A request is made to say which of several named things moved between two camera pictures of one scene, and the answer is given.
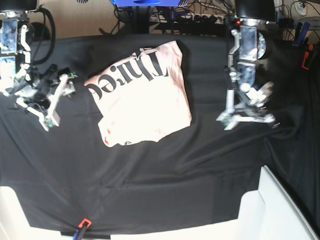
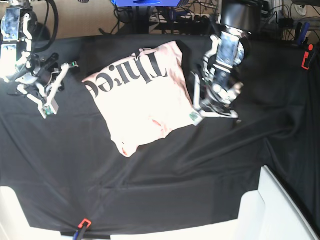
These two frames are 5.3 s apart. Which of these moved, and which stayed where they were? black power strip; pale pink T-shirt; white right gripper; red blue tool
Moved: white right gripper
Stayed: pale pink T-shirt; black power strip; red blue tool
